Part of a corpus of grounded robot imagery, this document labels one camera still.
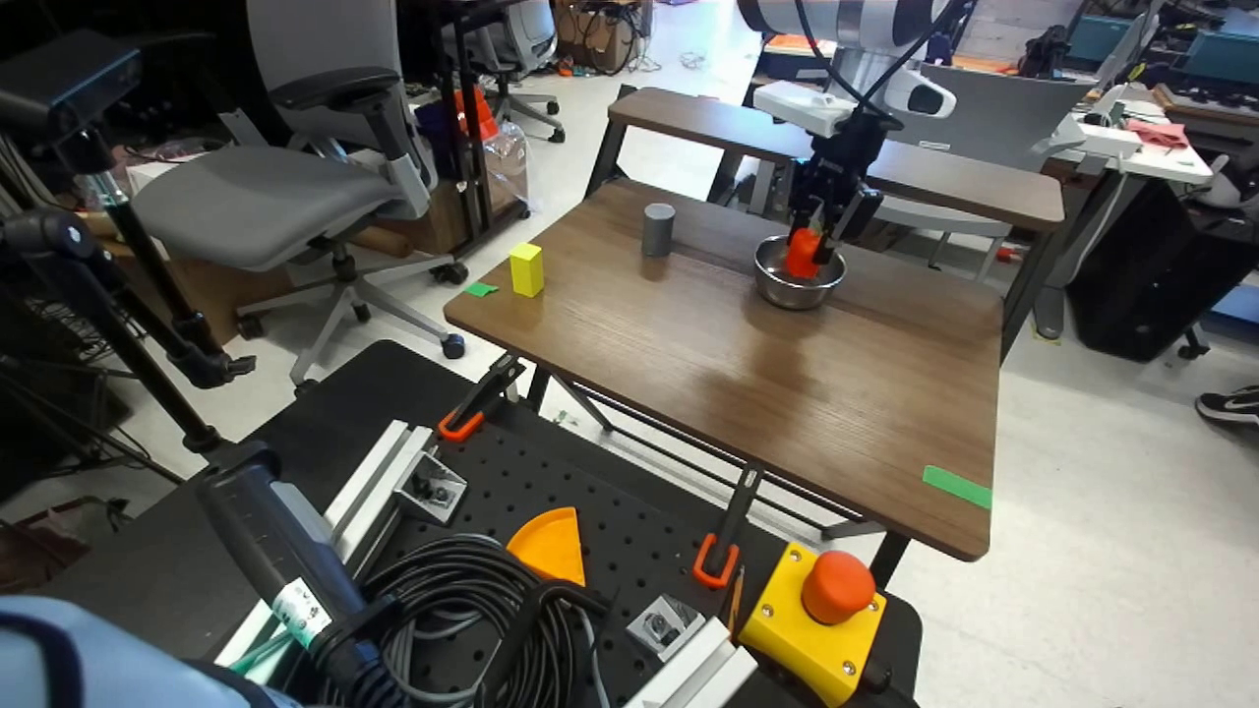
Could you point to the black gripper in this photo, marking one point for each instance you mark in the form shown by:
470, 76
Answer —
840, 162

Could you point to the orange bell pepper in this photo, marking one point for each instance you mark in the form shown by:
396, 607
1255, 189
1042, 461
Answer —
804, 253

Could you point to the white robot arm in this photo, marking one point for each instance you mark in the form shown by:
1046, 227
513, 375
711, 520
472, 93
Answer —
850, 40

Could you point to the metal bowl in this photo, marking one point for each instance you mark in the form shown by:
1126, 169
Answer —
799, 280

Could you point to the grey cylinder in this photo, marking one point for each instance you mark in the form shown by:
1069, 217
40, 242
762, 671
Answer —
659, 231

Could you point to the wooden table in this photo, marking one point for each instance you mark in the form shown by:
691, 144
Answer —
733, 379

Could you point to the yellow block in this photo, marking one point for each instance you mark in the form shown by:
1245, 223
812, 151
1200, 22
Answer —
525, 270

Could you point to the long green tape strip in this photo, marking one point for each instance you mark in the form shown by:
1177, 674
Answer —
959, 484

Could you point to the black orange clamp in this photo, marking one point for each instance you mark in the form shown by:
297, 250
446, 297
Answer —
472, 402
720, 536

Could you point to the cardboard box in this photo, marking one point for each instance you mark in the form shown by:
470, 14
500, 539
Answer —
476, 198

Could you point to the black office chair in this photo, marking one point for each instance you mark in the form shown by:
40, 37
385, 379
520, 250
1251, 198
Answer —
518, 60

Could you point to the small green tape piece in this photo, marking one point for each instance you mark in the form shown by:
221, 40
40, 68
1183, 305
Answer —
483, 287

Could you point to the yellow emergency stop box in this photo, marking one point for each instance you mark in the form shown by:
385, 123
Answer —
812, 619

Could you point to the orange wedge piece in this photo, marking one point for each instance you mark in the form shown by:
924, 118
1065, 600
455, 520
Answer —
552, 545

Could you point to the black sneaker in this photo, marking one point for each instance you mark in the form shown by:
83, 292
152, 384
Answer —
1228, 405

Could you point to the grey office chair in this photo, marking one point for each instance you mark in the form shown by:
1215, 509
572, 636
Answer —
297, 182

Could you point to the black tripod stand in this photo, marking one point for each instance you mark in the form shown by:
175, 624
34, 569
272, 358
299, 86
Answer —
105, 259

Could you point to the light blue cloth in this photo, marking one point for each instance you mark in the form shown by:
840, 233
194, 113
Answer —
93, 662

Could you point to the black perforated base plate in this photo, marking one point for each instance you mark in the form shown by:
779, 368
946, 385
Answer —
615, 524

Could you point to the aluminium rail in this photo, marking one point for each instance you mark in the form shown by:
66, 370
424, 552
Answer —
356, 516
694, 671

